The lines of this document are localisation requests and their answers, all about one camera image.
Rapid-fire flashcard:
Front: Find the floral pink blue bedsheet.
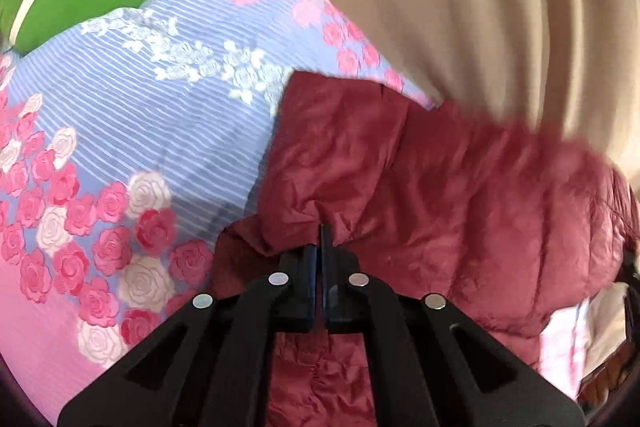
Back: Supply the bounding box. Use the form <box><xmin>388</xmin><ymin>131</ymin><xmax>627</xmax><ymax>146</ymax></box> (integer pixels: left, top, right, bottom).
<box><xmin>0</xmin><ymin>0</ymin><xmax>438</xmax><ymax>425</ymax></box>

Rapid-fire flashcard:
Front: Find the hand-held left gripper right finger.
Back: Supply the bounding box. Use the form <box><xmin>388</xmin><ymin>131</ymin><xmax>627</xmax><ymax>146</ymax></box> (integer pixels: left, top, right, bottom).
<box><xmin>320</xmin><ymin>223</ymin><xmax>586</xmax><ymax>427</ymax></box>

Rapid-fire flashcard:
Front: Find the beige curtain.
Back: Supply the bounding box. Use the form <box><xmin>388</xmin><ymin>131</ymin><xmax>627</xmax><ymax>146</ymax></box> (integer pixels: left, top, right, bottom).
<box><xmin>200</xmin><ymin>0</ymin><xmax>640</xmax><ymax>168</ymax></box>

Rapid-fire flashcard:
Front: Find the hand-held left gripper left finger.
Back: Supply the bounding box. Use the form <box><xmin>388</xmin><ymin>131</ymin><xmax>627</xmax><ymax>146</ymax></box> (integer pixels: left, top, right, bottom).
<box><xmin>56</xmin><ymin>245</ymin><xmax>321</xmax><ymax>427</ymax></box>

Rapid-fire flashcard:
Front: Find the maroon puffer jacket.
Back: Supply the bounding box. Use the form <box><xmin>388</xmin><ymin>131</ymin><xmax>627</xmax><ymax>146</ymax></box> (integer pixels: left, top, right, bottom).
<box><xmin>212</xmin><ymin>71</ymin><xmax>640</xmax><ymax>427</ymax></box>

